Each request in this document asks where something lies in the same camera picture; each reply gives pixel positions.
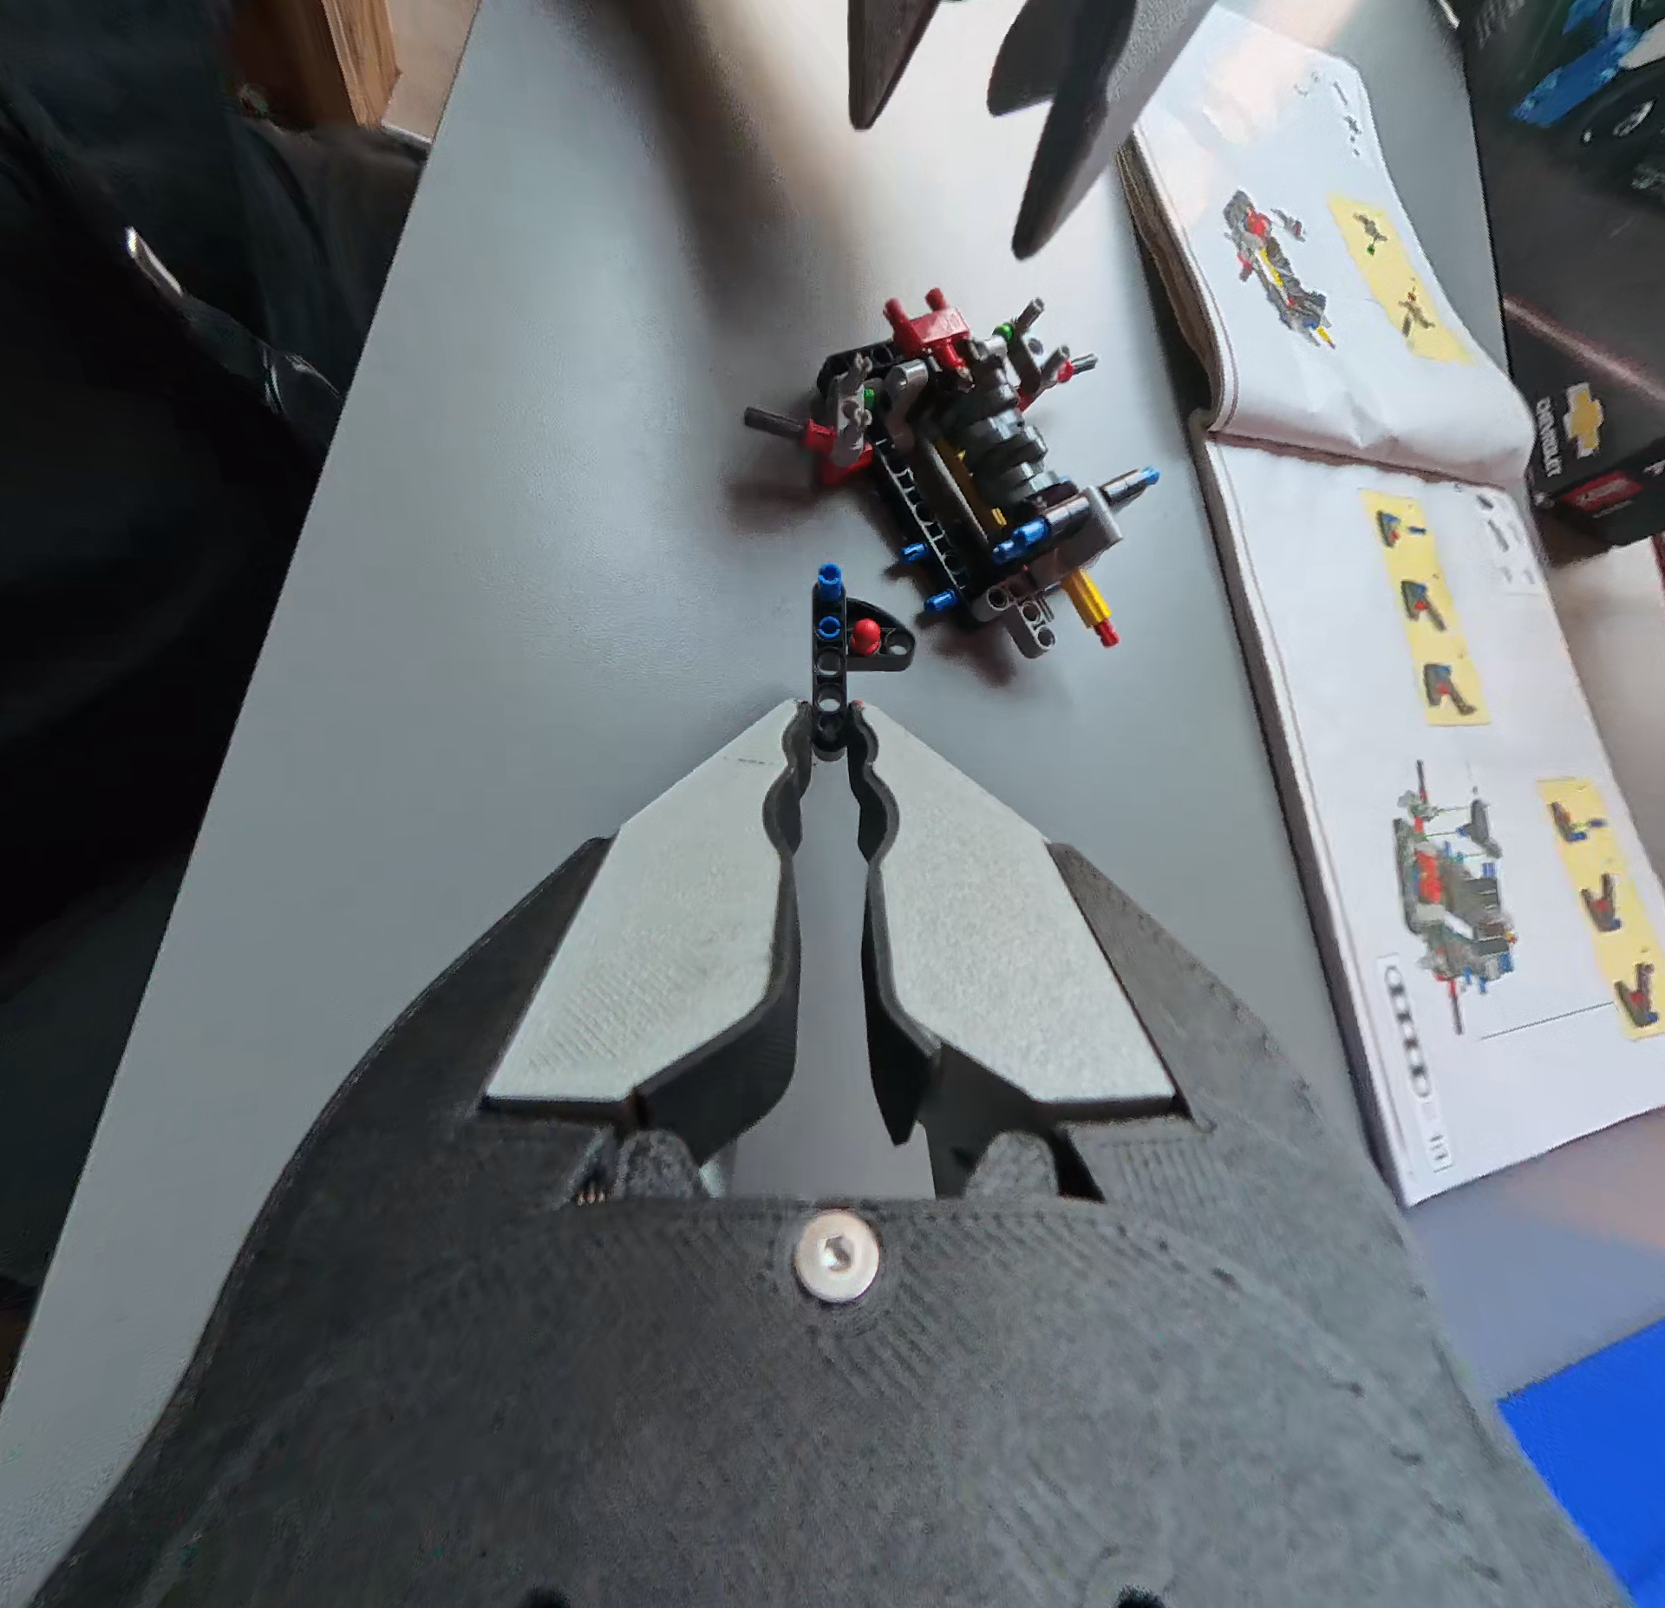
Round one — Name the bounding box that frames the lego chassis assembly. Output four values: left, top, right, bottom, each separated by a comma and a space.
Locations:
744, 287, 1162, 662

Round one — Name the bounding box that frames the lego instruction booklet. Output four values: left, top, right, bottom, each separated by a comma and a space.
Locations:
1116, 6, 1665, 1210

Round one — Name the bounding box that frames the black harness strap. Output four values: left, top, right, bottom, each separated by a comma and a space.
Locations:
122, 226, 342, 444

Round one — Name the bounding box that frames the small black lego subassembly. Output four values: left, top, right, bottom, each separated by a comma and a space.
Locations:
806, 564, 919, 762

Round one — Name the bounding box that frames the lego set box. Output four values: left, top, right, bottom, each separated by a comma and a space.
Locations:
1405, 0, 1665, 549

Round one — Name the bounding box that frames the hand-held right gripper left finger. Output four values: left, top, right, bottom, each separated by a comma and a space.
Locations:
480, 697, 813, 1164

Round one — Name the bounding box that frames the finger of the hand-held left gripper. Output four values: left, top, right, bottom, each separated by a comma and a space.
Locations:
842, 0, 966, 132
986, 0, 1261, 262

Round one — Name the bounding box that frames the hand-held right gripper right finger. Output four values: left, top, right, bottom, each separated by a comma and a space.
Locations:
848, 700, 1181, 1196

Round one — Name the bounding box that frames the blue storage bin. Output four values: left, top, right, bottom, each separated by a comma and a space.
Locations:
1497, 1321, 1665, 1608

